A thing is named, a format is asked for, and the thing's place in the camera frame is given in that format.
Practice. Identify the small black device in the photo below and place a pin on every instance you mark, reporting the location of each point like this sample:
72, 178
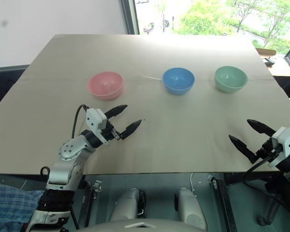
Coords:
269, 61

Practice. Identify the pink plastic bowl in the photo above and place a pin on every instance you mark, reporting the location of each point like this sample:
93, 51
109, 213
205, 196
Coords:
106, 84

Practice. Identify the silver left robot leg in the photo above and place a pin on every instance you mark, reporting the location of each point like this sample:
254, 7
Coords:
128, 203

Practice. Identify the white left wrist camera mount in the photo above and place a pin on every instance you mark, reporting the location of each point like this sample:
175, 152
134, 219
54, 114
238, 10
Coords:
94, 118

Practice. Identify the dark window frame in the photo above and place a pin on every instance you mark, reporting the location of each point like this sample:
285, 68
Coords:
130, 17

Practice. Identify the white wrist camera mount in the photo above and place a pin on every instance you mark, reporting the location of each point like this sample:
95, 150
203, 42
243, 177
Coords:
288, 140
94, 118

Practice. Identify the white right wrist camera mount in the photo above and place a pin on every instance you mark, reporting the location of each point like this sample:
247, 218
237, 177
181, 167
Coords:
288, 140

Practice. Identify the blue plaid cloth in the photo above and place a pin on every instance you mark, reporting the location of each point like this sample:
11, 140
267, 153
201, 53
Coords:
9, 205

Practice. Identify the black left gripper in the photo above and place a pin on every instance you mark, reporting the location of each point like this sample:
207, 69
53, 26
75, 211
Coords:
108, 134

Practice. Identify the silver robot leg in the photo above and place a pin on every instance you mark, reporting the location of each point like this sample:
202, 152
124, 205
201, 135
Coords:
191, 205
128, 203

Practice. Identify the blue plastic bowl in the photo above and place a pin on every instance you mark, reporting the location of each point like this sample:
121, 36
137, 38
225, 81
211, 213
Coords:
178, 79

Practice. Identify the green plastic bowl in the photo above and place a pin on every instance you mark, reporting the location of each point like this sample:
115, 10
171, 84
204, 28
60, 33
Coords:
230, 79

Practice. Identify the wooden side desk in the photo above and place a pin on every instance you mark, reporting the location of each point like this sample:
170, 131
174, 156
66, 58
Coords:
280, 67

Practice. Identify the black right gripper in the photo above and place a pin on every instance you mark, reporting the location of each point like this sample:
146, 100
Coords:
268, 149

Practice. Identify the silver right robot leg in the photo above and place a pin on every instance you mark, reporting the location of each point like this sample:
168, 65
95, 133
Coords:
191, 205

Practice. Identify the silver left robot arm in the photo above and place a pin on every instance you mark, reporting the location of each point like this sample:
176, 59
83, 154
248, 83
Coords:
67, 149

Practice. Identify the dark low cabinet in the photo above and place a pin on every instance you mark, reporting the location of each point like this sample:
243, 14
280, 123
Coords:
4, 84

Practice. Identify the black metal table leg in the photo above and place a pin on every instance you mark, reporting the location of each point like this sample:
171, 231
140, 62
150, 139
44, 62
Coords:
90, 200
223, 203

